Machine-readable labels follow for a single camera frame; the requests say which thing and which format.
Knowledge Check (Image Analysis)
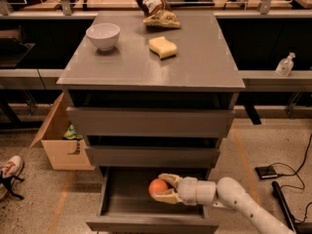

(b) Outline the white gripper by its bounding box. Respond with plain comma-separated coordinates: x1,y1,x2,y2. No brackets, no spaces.
151,174,216,206

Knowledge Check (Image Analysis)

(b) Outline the orange fruit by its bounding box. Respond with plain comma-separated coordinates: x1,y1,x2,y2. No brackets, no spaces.
148,178,169,196

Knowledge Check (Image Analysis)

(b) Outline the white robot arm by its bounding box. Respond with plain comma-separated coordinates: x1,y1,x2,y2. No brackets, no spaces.
148,174,296,234

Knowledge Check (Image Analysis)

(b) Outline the grey open bottom drawer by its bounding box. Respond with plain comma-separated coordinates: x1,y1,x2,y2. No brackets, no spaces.
86,167,218,234

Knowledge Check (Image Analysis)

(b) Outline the grey middle drawer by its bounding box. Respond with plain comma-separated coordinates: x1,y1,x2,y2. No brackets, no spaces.
85,146,219,169

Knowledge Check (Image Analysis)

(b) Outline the grey drawer cabinet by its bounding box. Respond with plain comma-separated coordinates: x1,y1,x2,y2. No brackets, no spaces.
56,11,246,234

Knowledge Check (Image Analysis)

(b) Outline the grey top drawer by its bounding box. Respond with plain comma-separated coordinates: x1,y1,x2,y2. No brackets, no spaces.
67,107,234,138

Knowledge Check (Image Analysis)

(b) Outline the black floor power box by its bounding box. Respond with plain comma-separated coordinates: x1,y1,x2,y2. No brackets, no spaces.
255,166,278,180

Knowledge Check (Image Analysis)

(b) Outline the cardboard box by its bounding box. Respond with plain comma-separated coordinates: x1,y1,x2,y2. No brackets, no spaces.
30,94,95,171

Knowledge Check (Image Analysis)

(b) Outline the green packet in box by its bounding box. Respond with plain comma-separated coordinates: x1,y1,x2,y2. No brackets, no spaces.
63,125,83,140

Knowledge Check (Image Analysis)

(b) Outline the black metal floor bar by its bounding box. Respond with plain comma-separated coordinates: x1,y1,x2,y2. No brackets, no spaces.
271,180,312,234

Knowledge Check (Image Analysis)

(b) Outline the yellow sponge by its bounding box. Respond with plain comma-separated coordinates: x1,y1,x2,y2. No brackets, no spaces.
149,36,177,59

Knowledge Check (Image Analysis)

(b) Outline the white red sneaker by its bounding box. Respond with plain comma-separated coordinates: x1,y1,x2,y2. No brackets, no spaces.
0,155,23,178

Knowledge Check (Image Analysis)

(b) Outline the black stool base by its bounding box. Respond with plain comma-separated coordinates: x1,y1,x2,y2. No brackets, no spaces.
0,172,24,202

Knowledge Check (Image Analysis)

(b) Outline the white ceramic bowl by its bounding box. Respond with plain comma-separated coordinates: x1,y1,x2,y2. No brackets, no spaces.
86,23,121,51

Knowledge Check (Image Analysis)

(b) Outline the crumpled chip bag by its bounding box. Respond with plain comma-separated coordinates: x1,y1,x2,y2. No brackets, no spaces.
134,0,180,28

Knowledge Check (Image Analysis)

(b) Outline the black floor cable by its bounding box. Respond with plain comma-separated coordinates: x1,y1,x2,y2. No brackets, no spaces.
270,134,312,224

